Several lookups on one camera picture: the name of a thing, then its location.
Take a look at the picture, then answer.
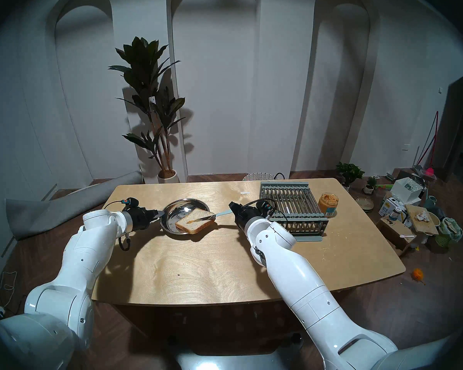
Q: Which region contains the red handled broom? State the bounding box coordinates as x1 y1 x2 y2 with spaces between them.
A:
415 111 439 177

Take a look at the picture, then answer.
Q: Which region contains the tall potted plant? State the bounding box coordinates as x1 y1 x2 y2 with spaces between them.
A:
108 37 186 184

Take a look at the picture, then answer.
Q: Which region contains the grey rack with metal bars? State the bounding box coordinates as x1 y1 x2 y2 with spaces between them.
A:
259 182 330 242

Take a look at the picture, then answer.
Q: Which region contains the white square box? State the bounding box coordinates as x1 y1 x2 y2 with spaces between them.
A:
390 177 425 206

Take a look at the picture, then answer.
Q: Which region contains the open peanut butter jar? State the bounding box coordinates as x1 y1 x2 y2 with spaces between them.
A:
318 193 339 218

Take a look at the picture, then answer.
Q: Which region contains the light blue handled knife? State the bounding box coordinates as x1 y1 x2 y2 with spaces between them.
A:
188 209 234 224

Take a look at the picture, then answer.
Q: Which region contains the wooden cutting board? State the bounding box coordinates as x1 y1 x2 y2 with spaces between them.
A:
405 204 439 235

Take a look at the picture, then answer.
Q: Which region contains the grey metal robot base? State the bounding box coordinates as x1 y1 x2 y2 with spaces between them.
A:
176 335 303 370

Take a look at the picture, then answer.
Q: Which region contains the brown cardboard box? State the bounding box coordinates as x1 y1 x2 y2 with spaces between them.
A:
377 215 416 256

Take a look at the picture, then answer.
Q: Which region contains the white printed carton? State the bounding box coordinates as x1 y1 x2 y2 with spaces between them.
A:
379 198 404 221

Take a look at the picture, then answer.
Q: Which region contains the slice of white bread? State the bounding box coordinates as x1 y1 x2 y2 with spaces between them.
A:
175 210 216 235

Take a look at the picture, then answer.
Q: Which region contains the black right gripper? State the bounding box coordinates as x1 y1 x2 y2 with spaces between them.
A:
228 202 260 231

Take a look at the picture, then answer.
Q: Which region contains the rolled grey mat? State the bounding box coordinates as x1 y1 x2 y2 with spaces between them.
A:
5 170 144 241

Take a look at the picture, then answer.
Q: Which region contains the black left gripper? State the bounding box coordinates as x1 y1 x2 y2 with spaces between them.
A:
122 197 165 232

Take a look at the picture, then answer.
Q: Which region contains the dark door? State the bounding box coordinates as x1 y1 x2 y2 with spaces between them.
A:
434 67 463 181

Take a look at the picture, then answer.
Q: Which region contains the round metal plate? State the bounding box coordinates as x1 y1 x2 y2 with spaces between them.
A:
160 198 211 235

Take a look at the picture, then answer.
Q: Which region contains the small bushy potted plant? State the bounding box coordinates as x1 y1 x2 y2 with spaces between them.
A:
336 162 365 192

